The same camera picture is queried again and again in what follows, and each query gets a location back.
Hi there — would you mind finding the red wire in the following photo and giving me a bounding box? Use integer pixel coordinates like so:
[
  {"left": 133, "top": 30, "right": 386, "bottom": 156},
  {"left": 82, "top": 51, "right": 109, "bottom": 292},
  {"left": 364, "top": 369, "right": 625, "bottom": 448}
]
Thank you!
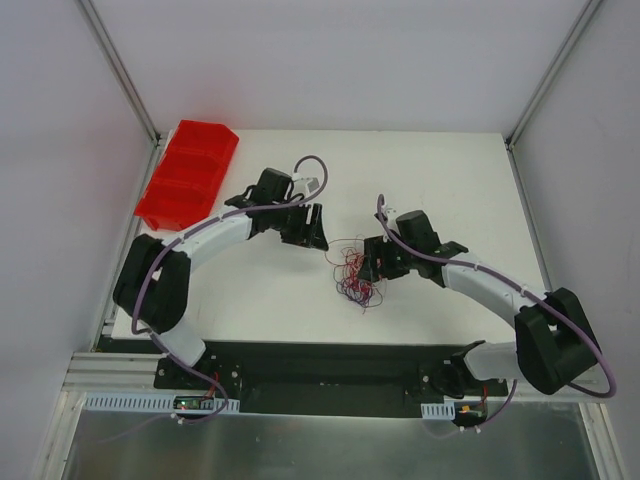
[{"left": 323, "top": 234, "right": 389, "bottom": 314}]

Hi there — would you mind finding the right aluminium frame post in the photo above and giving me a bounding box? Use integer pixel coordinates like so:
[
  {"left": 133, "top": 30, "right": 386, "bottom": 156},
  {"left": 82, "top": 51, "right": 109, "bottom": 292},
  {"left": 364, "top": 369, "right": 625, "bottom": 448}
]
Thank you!
[{"left": 505, "top": 0, "right": 605, "bottom": 151}]

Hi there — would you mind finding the white cable duct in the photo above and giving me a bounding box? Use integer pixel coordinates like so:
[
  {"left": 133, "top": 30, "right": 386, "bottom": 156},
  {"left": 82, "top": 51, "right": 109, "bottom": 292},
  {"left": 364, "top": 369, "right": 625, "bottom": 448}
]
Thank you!
[
  {"left": 84, "top": 393, "right": 240, "bottom": 415},
  {"left": 420, "top": 399, "right": 487, "bottom": 421}
]

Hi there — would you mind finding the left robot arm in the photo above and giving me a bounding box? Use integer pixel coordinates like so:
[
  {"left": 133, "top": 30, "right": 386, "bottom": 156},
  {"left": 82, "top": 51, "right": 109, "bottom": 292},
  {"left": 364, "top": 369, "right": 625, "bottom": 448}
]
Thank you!
[{"left": 113, "top": 168, "right": 328, "bottom": 389}]

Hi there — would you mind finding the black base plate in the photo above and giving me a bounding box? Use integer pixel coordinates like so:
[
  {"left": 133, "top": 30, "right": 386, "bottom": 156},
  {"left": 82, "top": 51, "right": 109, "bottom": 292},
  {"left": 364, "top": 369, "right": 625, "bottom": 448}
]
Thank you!
[{"left": 153, "top": 341, "right": 511, "bottom": 421}]

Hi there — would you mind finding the left white cable duct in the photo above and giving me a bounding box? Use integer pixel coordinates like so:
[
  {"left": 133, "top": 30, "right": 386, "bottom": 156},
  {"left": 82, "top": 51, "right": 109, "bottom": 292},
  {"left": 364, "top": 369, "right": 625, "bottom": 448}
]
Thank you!
[{"left": 84, "top": 393, "right": 240, "bottom": 415}]

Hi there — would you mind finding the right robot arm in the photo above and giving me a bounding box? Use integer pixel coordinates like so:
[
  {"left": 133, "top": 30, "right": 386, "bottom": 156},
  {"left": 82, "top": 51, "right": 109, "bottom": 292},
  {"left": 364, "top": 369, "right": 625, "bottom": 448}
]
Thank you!
[{"left": 358, "top": 210, "right": 602, "bottom": 398}]

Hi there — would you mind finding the aluminium frame post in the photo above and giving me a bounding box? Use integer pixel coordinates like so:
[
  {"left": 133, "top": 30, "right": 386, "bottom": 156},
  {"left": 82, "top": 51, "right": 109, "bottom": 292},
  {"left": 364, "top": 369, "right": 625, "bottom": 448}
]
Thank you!
[
  {"left": 74, "top": 0, "right": 161, "bottom": 144},
  {"left": 505, "top": 0, "right": 605, "bottom": 151}
]

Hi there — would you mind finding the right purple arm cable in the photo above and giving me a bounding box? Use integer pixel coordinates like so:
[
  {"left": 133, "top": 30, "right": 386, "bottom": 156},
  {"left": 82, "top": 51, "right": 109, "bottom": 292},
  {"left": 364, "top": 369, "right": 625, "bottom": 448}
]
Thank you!
[{"left": 375, "top": 193, "right": 619, "bottom": 436}]

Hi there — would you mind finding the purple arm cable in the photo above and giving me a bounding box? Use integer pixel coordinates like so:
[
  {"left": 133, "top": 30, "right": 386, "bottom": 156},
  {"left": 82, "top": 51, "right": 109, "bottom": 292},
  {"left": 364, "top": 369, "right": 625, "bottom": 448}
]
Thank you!
[
  {"left": 130, "top": 155, "right": 329, "bottom": 426},
  {"left": 375, "top": 193, "right": 619, "bottom": 436}
]

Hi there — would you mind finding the right white cable duct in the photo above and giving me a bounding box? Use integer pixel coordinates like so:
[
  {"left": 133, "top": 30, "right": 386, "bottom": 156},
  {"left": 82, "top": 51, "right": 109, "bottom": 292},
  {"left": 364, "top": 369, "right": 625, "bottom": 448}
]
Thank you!
[{"left": 420, "top": 399, "right": 487, "bottom": 421}]

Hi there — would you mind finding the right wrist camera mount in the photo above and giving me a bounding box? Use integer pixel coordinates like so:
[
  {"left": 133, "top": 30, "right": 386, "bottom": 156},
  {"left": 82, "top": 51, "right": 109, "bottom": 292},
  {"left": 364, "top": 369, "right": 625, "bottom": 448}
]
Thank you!
[{"left": 374, "top": 203, "right": 397, "bottom": 223}]

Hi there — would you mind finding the red plastic bin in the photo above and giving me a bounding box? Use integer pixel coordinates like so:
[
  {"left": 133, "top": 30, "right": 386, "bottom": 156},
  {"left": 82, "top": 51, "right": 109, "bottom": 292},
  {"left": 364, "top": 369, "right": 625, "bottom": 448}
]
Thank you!
[{"left": 134, "top": 120, "right": 239, "bottom": 232}]

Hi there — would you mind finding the left aluminium frame post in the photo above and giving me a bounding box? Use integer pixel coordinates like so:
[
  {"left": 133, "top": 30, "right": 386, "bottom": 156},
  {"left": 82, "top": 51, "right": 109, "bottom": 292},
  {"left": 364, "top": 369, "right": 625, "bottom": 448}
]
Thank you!
[{"left": 74, "top": 0, "right": 161, "bottom": 144}]

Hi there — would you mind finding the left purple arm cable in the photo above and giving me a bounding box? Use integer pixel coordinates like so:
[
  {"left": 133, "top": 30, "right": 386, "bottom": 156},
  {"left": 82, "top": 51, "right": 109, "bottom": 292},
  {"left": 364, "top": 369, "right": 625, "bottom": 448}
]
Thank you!
[{"left": 130, "top": 155, "right": 329, "bottom": 426}]

